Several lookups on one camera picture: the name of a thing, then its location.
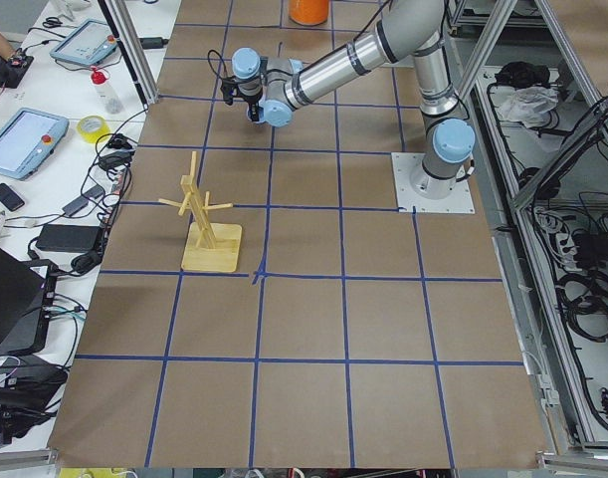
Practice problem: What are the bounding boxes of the red capped plastic bottle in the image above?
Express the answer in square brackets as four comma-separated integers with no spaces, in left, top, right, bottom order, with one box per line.
[91,68,123,115]

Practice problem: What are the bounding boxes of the orange container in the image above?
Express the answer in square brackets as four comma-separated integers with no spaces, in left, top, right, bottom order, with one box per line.
[288,0,330,26]

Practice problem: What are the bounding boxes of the wooden mug tree stand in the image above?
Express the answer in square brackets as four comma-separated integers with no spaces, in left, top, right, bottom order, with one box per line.
[158,151,243,273]

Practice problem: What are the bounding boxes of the black computer case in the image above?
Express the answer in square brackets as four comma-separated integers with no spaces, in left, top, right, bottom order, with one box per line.
[0,248,57,356]

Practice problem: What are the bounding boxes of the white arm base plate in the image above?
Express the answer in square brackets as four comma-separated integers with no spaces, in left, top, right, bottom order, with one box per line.
[391,152,476,214]

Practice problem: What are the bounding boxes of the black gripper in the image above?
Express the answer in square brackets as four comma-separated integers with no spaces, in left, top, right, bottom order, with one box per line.
[237,79,263,122]

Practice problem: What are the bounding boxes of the teach pendant tablet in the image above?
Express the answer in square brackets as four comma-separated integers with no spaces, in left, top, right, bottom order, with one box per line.
[0,108,70,180]
[50,19,117,67]

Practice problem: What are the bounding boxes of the black scissors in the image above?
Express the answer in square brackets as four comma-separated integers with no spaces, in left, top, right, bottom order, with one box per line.
[42,16,63,29]

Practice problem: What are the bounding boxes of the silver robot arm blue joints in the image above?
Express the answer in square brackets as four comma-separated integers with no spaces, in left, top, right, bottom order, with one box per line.
[231,0,477,195]

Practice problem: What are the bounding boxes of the yellow tape roll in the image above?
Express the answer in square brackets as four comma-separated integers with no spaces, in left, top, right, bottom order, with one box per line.
[77,115,110,143]

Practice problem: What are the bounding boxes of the black smartphone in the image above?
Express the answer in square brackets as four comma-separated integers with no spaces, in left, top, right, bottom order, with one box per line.
[0,183,25,211]

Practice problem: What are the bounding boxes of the coiled black cables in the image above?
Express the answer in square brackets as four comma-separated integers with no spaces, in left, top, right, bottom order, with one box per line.
[554,271,608,345]

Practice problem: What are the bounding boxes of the crumpled white cloth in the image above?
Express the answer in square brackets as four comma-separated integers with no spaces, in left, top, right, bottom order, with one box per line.
[497,86,559,128]

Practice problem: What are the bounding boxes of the lower teach pendant tablet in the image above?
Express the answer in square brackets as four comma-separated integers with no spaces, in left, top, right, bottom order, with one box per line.
[0,108,70,180]

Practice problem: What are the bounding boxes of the black power adapter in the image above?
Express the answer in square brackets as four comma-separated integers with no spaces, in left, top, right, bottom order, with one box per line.
[36,224,101,253]

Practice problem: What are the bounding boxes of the upper teach pendant tablet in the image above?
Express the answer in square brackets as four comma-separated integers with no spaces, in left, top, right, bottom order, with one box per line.
[50,19,117,67]

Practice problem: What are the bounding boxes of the aluminium frame post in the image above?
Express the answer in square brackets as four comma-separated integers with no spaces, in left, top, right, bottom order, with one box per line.
[98,0,159,107]

